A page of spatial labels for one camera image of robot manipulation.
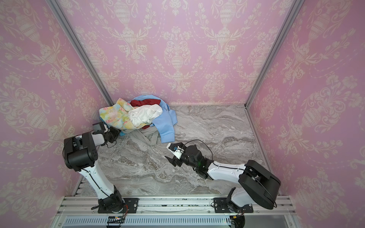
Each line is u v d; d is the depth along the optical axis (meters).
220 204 0.74
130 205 0.75
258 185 0.42
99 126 0.82
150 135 1.00
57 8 0.70
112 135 0.90
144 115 1.03
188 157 0.63
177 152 0.68
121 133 1.00
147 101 1.13
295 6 0.68
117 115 1.03
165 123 1.00
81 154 0.55
